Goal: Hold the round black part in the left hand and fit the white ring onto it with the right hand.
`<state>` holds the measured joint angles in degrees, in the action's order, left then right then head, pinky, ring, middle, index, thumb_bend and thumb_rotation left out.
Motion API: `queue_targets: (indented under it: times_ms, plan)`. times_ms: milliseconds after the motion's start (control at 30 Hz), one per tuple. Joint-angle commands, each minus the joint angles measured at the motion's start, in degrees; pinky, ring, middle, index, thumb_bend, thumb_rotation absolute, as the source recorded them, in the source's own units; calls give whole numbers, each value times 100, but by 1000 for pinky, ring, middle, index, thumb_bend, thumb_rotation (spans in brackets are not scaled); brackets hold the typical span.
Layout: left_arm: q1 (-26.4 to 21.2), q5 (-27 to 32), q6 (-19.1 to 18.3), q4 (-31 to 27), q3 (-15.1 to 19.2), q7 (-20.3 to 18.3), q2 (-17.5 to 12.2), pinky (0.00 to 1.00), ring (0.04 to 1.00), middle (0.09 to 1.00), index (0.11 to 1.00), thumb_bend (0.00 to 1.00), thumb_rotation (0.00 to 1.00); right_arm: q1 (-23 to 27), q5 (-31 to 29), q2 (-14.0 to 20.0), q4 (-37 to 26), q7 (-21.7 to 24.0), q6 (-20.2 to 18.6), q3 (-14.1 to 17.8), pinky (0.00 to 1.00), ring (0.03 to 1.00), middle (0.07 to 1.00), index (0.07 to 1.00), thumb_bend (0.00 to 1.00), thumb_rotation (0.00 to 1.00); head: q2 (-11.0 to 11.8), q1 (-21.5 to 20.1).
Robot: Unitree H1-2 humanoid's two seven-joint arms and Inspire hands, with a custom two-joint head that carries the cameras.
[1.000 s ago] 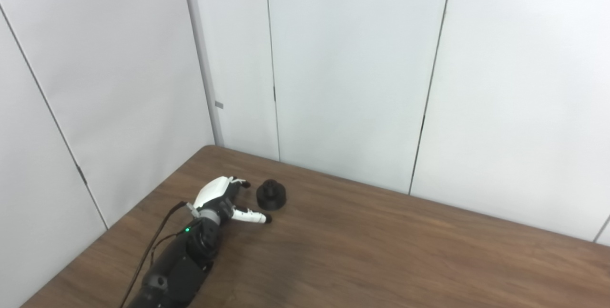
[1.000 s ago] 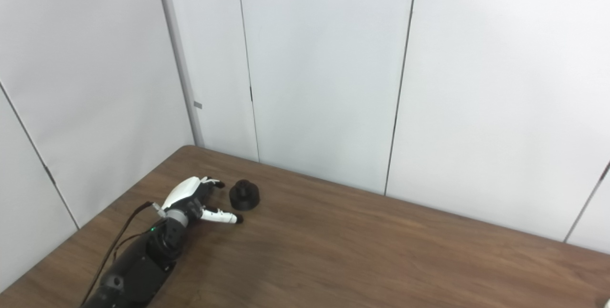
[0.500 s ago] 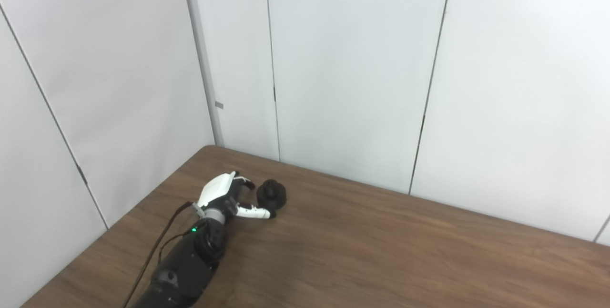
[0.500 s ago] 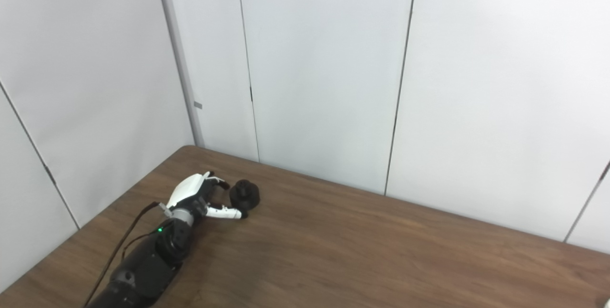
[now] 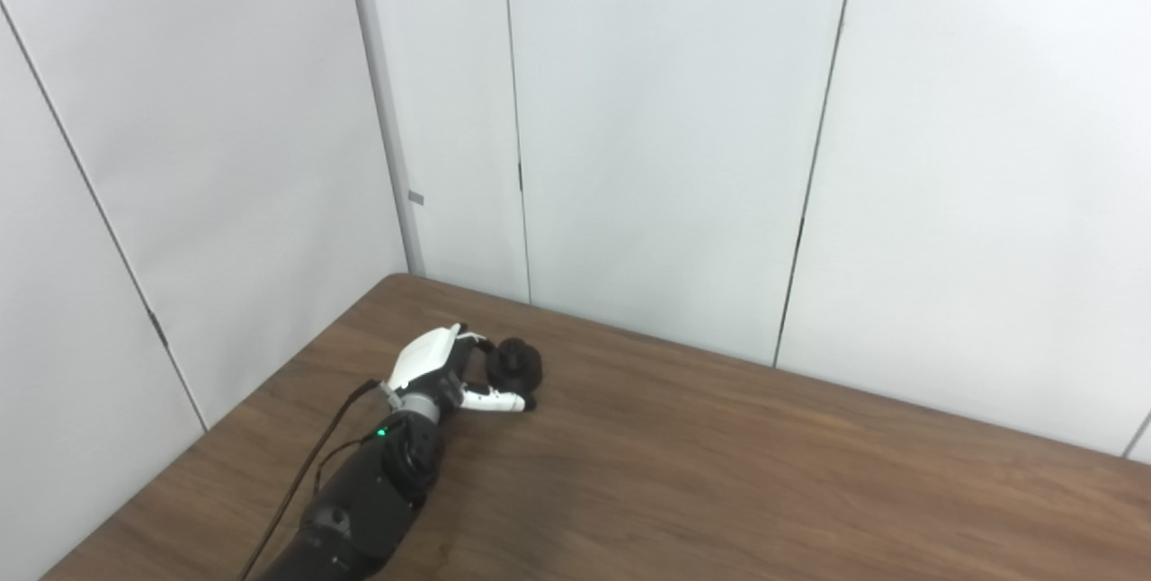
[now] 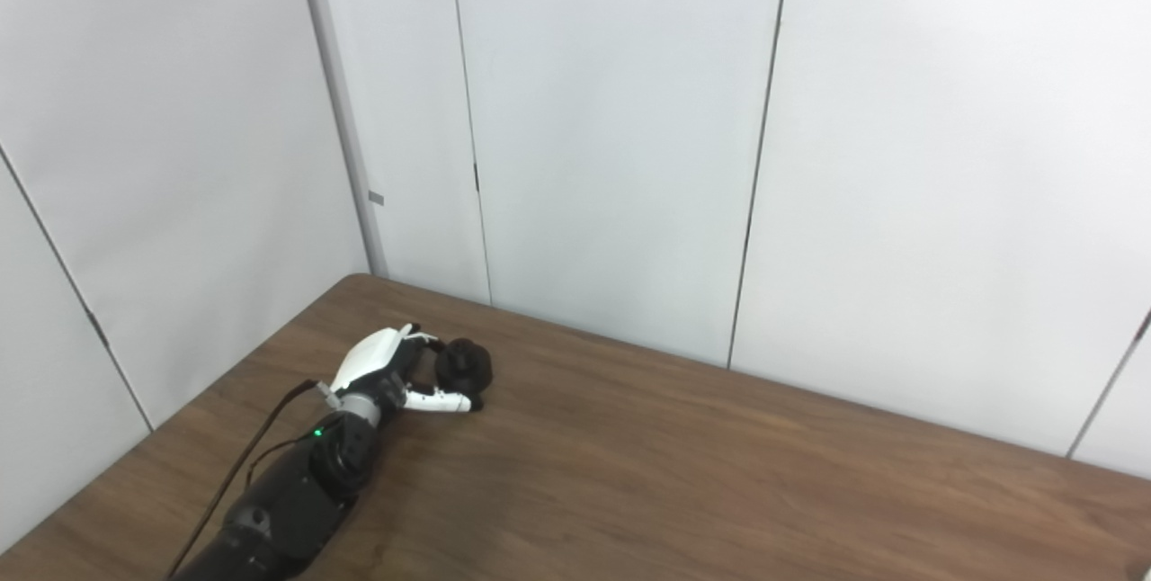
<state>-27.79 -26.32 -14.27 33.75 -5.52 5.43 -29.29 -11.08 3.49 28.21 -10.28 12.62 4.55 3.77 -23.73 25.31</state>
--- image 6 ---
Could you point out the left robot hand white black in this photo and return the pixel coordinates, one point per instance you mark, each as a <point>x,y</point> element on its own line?
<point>370,358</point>

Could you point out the round black part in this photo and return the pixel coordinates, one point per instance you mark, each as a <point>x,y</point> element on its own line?
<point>466,367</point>

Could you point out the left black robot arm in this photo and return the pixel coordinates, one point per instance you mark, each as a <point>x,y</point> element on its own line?
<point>288,500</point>

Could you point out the grey wall corner post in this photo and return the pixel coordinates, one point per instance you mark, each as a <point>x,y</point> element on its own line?
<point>337,95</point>

